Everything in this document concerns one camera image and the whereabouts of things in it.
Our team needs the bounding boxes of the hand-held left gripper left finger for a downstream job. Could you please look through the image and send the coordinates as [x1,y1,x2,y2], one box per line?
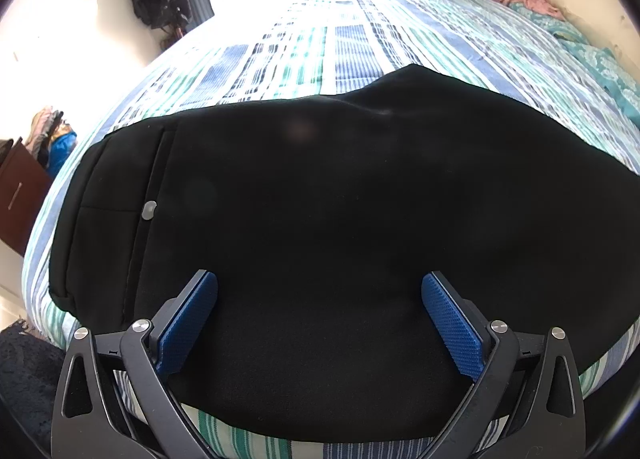
[51,269,219,459]

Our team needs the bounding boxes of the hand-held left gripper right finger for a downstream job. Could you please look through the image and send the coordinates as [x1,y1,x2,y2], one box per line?
[421,270,587,459]

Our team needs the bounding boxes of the black pants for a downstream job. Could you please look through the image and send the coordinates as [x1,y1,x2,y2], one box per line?
[49,64,640,437]

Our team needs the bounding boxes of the person's dark clothing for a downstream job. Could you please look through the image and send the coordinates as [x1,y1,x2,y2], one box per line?
[0,319,68,455]

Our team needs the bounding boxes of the brown wooden cabinet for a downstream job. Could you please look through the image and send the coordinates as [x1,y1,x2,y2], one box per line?
[0,138,53,256]

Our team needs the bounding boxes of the blue bag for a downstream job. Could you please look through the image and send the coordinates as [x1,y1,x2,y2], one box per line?
[47,125,78,177]

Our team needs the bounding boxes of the pile of pale clothes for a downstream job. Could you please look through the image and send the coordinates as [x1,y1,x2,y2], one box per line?
[27,109,66,160]

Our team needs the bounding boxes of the large teal patterned pillow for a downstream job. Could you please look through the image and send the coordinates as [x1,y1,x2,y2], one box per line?
[565,41,640,114]

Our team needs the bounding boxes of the striped bed sheet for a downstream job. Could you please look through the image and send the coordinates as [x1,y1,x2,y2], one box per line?
[20,0,640,459]

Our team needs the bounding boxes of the small teal patterned pillow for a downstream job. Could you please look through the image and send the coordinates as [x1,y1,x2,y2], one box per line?
[515,6,596,46]

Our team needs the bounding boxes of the pink clothes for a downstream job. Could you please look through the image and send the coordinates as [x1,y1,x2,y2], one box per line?
[492,0,566,20]

